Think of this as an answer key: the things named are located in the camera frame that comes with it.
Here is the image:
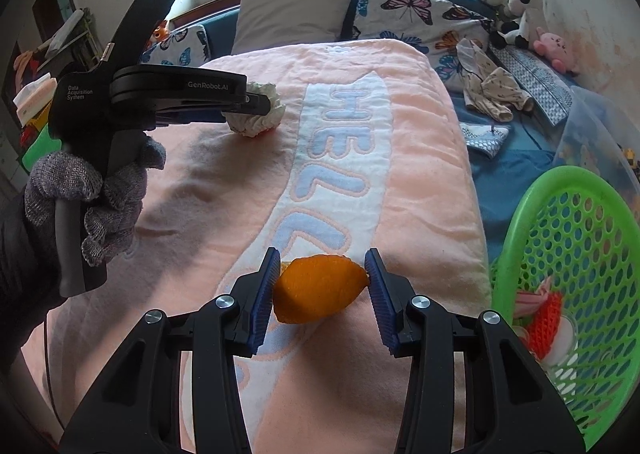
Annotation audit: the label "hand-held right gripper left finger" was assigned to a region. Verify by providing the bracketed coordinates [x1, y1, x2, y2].
[62, 246, 282, 454]

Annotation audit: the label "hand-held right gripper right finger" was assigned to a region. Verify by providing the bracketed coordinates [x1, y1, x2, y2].
[364, 248, 586, 454]

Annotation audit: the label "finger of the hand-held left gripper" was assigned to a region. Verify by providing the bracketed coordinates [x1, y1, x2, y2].
[152, 92, 274, 127]

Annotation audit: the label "white tissue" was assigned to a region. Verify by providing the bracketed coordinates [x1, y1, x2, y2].
[227, 80, 287, 139]

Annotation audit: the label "orange lemon-shaped fruit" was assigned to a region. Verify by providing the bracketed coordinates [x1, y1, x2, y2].
[272, 254, 371, 326]

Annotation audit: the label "green plastic basket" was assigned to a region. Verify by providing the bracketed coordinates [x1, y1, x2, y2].
[489, 165, 640, 454]

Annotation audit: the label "person's left hand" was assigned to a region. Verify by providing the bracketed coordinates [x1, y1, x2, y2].
[25, 135, 167, 267]

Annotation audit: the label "green plastic object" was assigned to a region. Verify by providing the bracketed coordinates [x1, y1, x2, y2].
[20, 126, 66, 175]

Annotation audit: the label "pink white blanket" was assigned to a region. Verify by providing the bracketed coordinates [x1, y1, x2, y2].
[20, 36, 493, 454]

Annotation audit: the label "small butterfly print pillow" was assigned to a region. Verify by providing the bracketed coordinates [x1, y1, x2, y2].
[142, 24, 211, 67]

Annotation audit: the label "dark wooden shelf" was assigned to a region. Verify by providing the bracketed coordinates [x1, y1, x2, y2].
[10, 0, 101, 135]

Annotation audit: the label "white pillow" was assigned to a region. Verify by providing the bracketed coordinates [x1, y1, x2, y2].
[231, 0, 357, 56]

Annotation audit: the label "blue bed sheet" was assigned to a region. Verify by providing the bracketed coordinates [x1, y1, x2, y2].
[450, 84, 568, 265]

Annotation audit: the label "large butterfly print pillow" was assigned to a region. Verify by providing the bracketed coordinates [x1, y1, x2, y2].
[352, 0, 493, 92]

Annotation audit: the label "blue white folded cloth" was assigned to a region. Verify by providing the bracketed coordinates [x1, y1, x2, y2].
[459, 121, 511, 160]

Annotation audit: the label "crumpled beige clothes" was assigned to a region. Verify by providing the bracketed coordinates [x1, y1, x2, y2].
[456, 38, 536, 122]

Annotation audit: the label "clear plastic storage bin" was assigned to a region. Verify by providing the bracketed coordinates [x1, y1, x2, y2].
[552, 84, 640, 215]

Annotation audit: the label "grey white patterned cloth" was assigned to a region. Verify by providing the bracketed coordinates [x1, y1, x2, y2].
[490, 45, 576, 126]

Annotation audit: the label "black white cow plush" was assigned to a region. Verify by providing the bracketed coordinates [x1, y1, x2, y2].
[489, 0, 548, 51]

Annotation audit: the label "pink plush toy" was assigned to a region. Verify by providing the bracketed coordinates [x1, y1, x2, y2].
[532, 26, 581, 75]

